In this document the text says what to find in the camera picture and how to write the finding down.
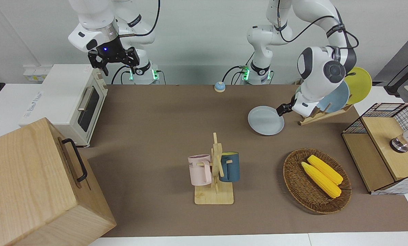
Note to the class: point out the light blue plate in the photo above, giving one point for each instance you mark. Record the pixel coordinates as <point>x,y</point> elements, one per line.
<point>338,99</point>

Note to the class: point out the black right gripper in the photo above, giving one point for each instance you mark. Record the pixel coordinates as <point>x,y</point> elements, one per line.
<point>110,51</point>

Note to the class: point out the brown wicker basket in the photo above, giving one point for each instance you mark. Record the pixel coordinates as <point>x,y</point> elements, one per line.
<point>301,191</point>

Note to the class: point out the blue call bell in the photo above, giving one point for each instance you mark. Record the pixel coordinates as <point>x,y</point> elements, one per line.
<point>219,86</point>

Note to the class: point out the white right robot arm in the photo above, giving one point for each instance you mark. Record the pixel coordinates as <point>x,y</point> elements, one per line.
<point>87,20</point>

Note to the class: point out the white camera with silver lens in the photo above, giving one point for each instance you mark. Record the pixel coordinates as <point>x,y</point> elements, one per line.
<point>403,141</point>

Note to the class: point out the wooden mug tree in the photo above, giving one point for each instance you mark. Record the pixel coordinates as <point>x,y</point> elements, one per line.
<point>215,194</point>

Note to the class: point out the yellow corn cob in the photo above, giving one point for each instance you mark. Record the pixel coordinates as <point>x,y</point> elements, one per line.
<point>321,181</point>
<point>326,169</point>

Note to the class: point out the wooden cabinet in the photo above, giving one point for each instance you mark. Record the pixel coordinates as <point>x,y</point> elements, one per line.
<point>29,184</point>

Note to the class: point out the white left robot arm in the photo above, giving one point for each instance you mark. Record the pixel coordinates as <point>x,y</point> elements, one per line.
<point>321,73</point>

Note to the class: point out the dark blue mug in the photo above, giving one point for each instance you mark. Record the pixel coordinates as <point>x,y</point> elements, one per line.
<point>231,169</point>

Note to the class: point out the brown table mat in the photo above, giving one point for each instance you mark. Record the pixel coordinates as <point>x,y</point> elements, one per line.
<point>156,136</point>

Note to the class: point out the pink mug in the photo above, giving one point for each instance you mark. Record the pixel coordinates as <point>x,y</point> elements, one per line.
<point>200,171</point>

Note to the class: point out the gray plate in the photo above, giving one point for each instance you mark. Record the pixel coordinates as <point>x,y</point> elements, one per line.
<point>263,121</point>

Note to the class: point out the white toaster oven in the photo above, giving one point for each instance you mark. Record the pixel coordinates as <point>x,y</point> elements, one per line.
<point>65,99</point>

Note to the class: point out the wooden plate rack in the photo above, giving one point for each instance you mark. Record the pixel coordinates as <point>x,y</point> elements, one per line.
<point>321,115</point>

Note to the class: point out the yellow plate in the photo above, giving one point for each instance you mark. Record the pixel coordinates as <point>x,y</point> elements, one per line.
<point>360,85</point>

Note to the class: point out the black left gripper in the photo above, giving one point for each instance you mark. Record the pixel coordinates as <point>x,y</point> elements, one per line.
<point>291,105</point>

